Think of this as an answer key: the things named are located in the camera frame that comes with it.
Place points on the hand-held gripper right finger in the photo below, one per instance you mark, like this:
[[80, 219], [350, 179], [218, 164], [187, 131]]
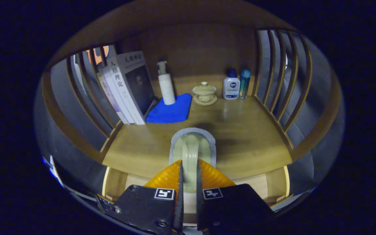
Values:
[[199, 209]]

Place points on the slim teal bottle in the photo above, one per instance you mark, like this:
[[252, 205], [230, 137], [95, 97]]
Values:
[[244, 83]]

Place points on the white book with dark cover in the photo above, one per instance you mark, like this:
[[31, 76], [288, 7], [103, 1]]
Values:
[[139, 85]]

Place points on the white spine book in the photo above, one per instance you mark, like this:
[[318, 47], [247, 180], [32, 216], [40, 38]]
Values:
[[119, 94]]

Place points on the pink spine book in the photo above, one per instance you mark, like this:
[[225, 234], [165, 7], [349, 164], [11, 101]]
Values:
[[111, 101]]

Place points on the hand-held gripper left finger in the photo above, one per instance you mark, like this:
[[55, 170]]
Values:
[[179, 202]]

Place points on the wooden countertop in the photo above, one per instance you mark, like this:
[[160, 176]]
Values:
[[240, 130]]

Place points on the white pump bottle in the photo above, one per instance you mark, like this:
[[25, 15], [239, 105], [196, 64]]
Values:
[[167, 89]]

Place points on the blue cloth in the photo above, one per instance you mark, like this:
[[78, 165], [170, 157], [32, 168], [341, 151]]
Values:
[[170, 112]]

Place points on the wooden drawer with black knob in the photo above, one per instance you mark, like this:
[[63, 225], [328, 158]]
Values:
[[256, 186]]

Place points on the pale green scrubber grey pad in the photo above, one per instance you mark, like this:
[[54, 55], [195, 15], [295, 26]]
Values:
[[191, 147]]

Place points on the white lotion bottle blue cap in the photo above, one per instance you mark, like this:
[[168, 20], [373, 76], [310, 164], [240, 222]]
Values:
[[231, 86]]

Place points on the wooden cabinet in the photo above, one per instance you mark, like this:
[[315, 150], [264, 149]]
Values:
[[201, 45]]

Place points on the lidded ceramic tea cup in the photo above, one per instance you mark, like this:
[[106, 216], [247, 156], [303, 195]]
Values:
[[204, 93]]

